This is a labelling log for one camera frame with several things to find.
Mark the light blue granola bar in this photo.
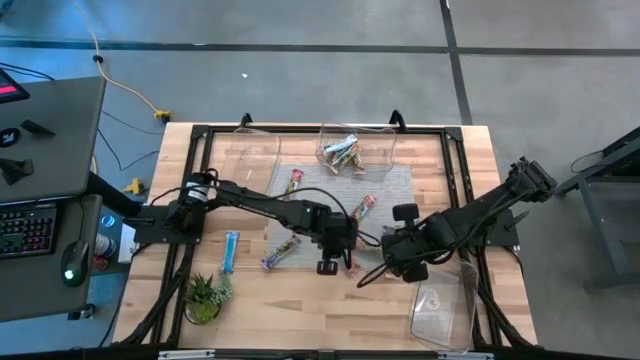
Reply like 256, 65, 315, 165
222, 230, 241, 275

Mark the white and blue drink can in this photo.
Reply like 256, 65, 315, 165
94, 233, 118, 261

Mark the red and blue granola bar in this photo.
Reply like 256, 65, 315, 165
351, 194, 377, 221

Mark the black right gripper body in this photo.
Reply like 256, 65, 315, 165
392, 203, 451, 284

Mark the grey woven placemat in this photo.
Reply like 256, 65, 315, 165
264, 163, 416, 271

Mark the black operator monitor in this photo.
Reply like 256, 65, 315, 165
0, 67, 30, 105

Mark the white box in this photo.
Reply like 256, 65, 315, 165
118, 223, 139, 265

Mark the black computer mouse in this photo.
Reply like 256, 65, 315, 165
60, 239, 90, 289

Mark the black backlit keyboard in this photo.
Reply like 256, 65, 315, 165
0, 202, 59, 260

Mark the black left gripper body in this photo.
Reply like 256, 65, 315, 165
315, 213, 346, 276

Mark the green succulent plant in pot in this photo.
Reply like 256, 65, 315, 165
183, 272, 235, 326

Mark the grey operator desk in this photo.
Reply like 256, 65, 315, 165
0, 76, 107, 322

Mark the grey metal cart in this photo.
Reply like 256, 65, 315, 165
553, 127, 640, 291

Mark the black aluminium table frame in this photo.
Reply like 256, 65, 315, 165
112, 110, 539, 351

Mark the yellow extension cable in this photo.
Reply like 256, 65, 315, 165
73, 0, 173, 125

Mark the clear plastic bin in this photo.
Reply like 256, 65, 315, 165
219, 127, 282, 199
409, 259, 480, 354
315, 123, 398, 175

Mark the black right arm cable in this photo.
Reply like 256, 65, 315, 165
356, 259, 401, 289

